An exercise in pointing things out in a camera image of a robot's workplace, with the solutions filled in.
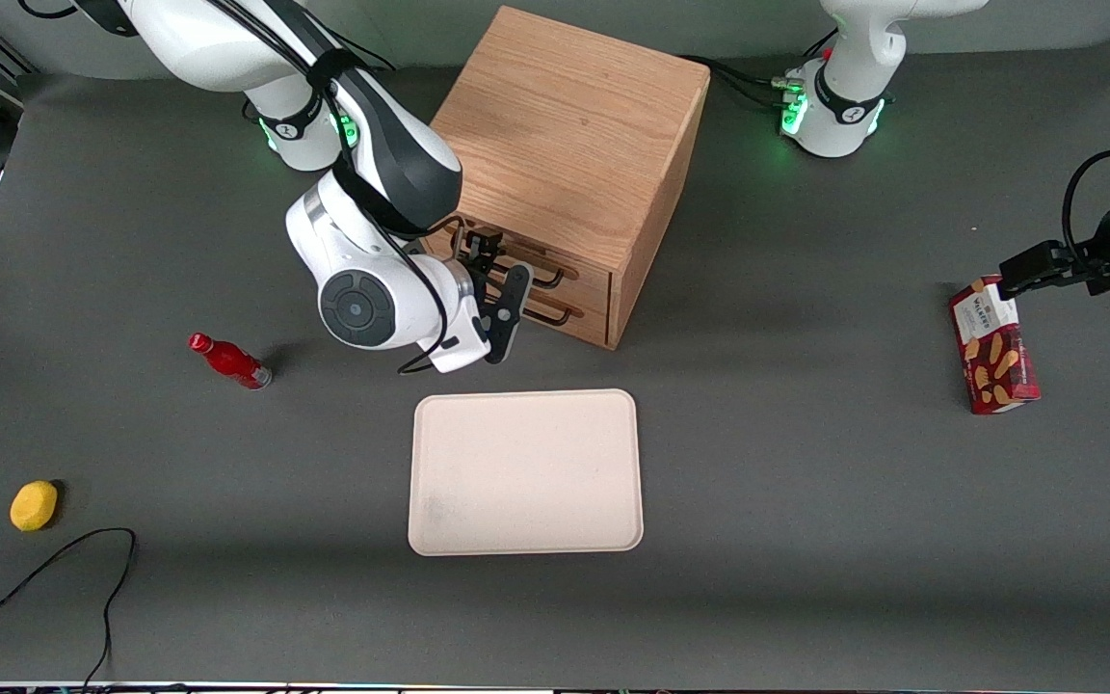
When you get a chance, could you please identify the thin black table cable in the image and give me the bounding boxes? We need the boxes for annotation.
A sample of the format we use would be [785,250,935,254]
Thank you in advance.
[0,527,138,690]

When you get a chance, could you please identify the yellow lemon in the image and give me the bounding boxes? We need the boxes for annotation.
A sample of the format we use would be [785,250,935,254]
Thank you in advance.
[10,480,59,532]

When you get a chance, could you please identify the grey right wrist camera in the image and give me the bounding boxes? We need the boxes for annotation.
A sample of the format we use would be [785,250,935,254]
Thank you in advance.
[486,262,533,365]

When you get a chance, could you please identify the black base cables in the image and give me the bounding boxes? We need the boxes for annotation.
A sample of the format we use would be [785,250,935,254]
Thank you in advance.
[680,29,840,112]
[324,24,400,78]

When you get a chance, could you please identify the red bottle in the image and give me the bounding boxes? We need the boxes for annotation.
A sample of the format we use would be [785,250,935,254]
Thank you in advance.
[188,333,274,390]

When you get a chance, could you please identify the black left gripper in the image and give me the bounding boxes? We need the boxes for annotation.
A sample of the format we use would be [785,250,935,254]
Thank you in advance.
[1000,188,1110,300]

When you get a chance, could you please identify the beige rectangular tray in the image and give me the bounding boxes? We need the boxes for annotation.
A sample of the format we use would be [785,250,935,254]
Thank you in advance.
[408,388,645,557]

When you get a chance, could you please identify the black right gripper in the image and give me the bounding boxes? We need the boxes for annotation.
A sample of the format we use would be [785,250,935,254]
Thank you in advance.
[459,228,535,334]

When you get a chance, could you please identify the black left base cables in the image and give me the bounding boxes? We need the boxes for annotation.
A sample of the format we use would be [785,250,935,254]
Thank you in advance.
[680,29,840,112]

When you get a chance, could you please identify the red shortbread cookie box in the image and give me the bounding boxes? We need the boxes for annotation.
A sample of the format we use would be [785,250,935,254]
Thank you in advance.
[948,275,1042,415]

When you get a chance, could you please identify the wooden drawer with black handle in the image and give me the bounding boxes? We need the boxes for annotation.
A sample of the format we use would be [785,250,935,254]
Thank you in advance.
[516,280,610,346]
[435,220,612,305]

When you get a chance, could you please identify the wooden oak drawer cabinet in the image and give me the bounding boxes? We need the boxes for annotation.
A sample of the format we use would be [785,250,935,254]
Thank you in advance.
[425,5,711,350]

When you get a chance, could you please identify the black right base cables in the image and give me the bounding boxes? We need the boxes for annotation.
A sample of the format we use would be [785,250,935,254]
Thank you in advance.
[324,24,400,78]

